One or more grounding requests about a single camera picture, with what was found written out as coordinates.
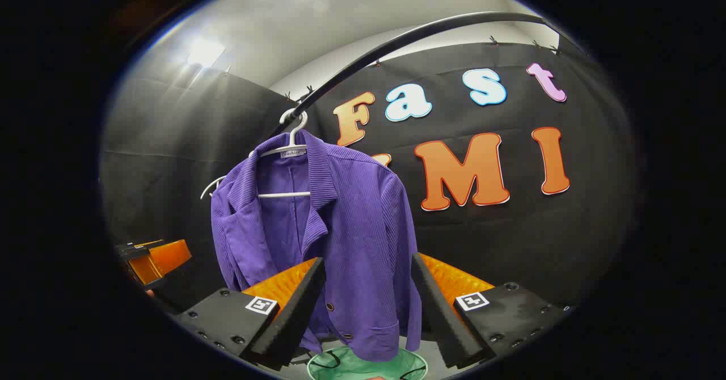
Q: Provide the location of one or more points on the green laundry hamper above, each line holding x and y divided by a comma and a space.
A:
351, 368

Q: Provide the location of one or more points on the white plastic hanger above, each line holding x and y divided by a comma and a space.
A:
211, 185
283, 195

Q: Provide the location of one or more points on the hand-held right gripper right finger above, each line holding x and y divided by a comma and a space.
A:
439, 312

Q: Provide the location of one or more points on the plain black side cloth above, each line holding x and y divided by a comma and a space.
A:
170, 153

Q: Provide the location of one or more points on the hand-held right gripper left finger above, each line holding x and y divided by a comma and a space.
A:
298, 312

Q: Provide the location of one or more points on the black backdrop cloth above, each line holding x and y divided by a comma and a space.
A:
510, 244

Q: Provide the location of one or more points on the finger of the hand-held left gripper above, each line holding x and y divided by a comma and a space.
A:
167, 258

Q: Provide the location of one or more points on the black clothes rack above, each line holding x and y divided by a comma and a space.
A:
454, 24

